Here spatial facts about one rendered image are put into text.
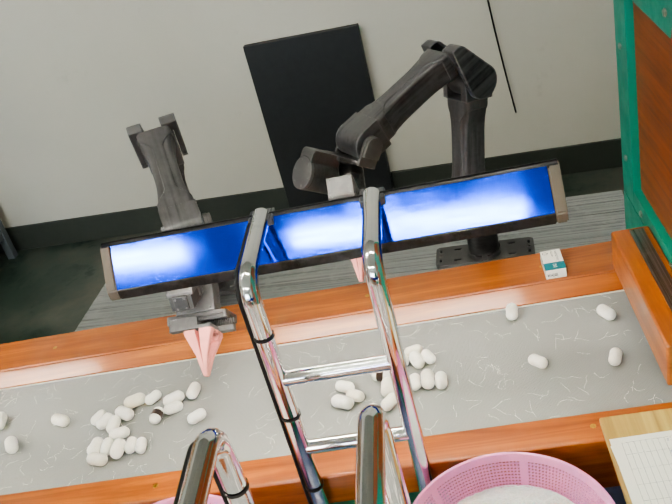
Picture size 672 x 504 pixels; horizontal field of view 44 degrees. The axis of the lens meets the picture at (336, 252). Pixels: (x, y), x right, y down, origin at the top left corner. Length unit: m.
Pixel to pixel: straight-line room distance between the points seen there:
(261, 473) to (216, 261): 0.32
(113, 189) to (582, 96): 1.99
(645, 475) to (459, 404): 0.31
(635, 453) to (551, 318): 0.36
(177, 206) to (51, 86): 2.26
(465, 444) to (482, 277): 0.40
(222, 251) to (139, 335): 0.54
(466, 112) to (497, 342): 0.44
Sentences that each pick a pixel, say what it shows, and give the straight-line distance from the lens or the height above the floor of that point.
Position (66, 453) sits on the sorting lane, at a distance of 1.47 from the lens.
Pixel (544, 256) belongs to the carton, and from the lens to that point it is 1.49.
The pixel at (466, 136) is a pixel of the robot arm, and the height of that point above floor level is 0.95.
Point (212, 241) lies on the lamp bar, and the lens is 1.12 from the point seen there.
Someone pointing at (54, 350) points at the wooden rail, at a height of 0.77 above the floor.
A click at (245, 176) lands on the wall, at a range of 3.53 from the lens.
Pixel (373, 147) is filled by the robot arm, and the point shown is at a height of 1.03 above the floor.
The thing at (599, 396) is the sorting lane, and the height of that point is 0.74.
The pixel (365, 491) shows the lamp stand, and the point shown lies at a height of 1.12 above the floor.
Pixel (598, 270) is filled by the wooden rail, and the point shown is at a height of 0.77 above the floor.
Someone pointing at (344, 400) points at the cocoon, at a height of 0.76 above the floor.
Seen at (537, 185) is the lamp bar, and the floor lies 1.09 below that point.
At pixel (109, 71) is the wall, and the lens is 3.51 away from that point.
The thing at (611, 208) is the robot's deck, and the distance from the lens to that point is 1.84.
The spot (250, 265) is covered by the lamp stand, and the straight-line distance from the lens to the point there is 0.98.
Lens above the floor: 1.60
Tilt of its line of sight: 30 degrees down
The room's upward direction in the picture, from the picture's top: 15 degrees counter-clockwise
